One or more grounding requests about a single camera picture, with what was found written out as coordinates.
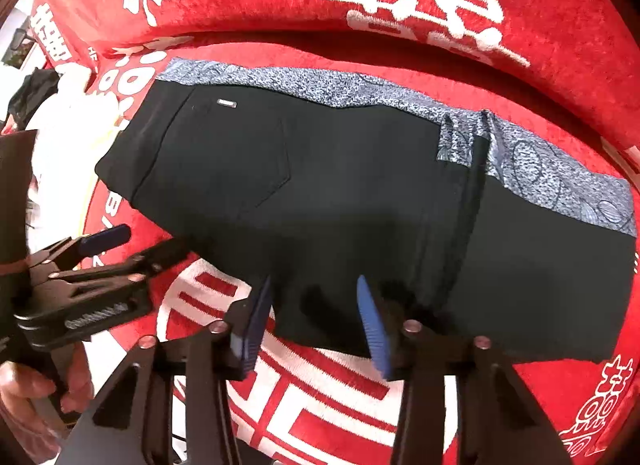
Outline person's left hand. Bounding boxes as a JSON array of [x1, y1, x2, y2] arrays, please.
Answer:
[[0, 345, 96, 416]]

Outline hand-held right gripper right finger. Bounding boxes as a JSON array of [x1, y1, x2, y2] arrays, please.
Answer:
[[355, 275, 571, 465]]

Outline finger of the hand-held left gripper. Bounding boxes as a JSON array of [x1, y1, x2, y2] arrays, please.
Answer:
[[30, 224, 132, 274], [47, 239, 191, 302]]

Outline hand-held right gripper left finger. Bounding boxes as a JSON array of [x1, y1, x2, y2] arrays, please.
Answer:
[[65, 275, 273, 465]]

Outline black pants with patterned trim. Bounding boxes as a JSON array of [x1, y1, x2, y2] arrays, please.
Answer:
[[95, 58, 638, 363]]

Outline white cloth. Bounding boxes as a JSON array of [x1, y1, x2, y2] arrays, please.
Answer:
[[25, 65, 123, 251]]

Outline black bag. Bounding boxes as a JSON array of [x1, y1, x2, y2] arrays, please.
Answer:
[[10, 68, 61, 123]]

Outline red printed sofa cover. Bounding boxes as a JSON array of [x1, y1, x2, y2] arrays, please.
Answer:
[[30, 0, 640, 465]]

